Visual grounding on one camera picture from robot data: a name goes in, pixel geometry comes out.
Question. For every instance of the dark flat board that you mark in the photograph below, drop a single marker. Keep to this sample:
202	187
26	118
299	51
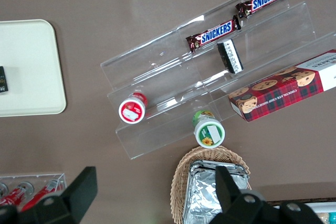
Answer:
278	202

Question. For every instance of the green lid yogurt cup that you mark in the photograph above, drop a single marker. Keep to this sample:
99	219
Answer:
209	133

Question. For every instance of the red tartan cookie box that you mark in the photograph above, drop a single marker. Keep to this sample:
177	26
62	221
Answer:
275	95

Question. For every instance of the clear bag of crackers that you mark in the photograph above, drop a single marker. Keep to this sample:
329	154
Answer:
323	218

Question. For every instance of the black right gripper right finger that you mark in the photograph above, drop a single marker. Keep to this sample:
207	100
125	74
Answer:
231	203

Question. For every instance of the red lid yogurt cup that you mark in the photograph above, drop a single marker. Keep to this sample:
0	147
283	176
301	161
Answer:
132	110

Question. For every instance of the clear acrylic bottle rack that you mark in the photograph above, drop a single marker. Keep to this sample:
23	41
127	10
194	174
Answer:
60	178

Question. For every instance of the white plastic bin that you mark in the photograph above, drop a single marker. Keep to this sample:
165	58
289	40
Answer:
324	207

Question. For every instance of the light wicker basket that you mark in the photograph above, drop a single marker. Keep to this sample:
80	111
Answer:
179	182

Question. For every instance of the aluminium foil tray stack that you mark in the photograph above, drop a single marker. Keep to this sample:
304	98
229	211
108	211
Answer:
202	192

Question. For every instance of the cream plastic serving tray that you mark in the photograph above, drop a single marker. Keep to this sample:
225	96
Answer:
31	51

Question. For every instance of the clear acrylic stepped shelf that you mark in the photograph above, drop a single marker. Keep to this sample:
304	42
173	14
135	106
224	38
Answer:
157	77

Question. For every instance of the black and white carton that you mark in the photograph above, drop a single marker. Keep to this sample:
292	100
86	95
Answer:
231	56

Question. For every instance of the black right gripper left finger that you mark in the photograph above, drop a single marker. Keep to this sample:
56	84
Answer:
78	195

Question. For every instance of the teal snack pack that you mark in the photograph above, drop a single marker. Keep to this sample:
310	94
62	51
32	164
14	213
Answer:
332	218

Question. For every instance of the small black packet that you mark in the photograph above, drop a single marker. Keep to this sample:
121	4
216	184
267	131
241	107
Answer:
3	82

